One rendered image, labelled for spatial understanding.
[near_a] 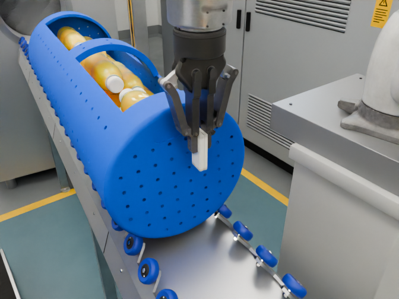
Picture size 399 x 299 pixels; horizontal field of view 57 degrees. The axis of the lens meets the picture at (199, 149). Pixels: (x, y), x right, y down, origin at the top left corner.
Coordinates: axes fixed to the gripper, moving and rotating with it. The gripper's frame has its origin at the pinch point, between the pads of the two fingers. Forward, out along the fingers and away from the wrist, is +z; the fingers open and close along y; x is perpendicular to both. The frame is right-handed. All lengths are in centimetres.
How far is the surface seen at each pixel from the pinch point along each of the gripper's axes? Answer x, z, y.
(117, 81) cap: 36.1, -0.3, -2.2
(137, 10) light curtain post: 106, -2, 30
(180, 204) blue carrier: 2.8, 13.0, -2.5
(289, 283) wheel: -18.4, 18.1, 6.6
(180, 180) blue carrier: 2.8, 7.4, -2.4
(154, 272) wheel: -5.0, 18.5, -11.7
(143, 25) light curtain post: 106, 4, 32
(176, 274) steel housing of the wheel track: -3.8, 23.3, -7.0
